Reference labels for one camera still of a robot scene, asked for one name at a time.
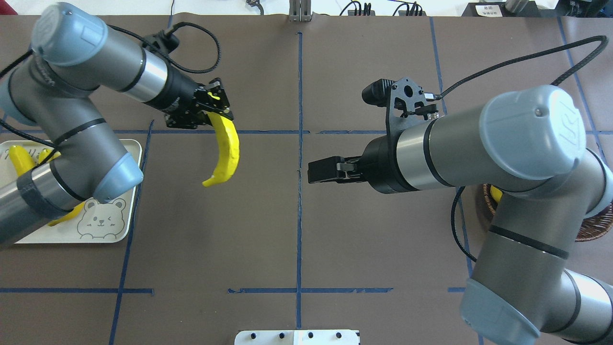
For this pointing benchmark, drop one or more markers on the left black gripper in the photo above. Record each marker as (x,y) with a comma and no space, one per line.
(176,95)

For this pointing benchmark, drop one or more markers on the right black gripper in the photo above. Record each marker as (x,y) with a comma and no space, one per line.
(381,164)

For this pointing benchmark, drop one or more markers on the yellow banana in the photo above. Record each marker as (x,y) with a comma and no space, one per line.
(21,160)
(47,155)
(72,214)
(228,150)

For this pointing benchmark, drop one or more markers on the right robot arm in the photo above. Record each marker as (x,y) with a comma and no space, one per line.
(531,145)

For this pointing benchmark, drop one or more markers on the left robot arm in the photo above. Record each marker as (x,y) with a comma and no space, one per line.
(72,53)

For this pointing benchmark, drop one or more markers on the brown wicker basket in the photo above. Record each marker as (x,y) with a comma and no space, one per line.
(591,228)

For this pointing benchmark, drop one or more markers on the pale green bear tray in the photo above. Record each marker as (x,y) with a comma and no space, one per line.
(94,222)

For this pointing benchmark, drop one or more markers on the yellow pear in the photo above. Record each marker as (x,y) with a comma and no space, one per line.
(495,193)

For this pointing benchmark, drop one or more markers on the grey aluminium post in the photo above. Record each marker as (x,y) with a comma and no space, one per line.
(300,11)

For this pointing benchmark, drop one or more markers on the white mount base plate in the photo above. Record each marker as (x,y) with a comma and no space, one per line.
(299,337)

